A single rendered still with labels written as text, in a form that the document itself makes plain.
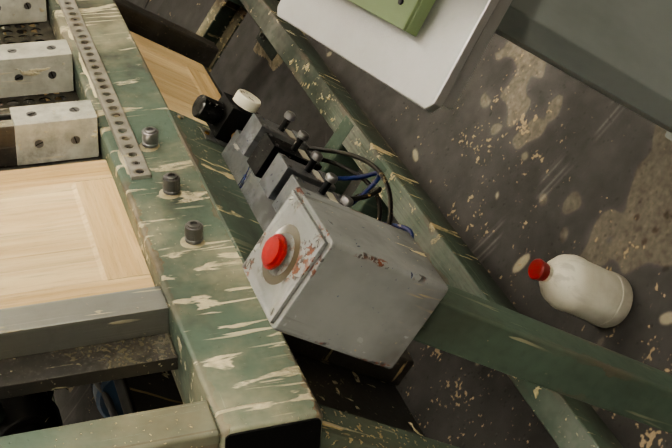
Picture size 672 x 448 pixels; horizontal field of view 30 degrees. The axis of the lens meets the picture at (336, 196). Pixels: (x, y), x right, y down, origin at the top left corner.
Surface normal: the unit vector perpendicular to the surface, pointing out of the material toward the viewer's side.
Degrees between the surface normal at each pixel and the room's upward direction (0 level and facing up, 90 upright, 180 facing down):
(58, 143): 90
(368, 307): 90
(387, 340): 90
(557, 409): 0
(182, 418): 59
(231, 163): 0
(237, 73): 0
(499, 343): 90
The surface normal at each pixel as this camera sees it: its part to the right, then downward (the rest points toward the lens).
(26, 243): 0.07, -0.85
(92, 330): 0.33, 0.51
